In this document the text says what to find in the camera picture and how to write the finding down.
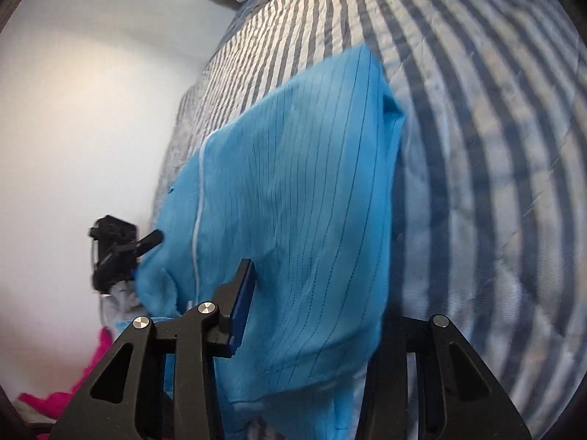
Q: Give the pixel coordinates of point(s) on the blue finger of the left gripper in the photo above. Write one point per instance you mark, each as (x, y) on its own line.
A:
(149, 242)

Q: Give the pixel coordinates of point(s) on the left hand white knit glove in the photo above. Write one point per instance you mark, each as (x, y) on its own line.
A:
(120, 304)

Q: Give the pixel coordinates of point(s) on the blue white striped quilt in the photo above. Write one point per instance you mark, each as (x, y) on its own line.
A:
(490, 194)

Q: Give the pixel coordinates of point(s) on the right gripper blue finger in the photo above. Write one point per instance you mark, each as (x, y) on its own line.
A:
(233, 301)

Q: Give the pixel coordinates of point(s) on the light blue striped work jacket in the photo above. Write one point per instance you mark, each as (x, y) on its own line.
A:
(300, 184)

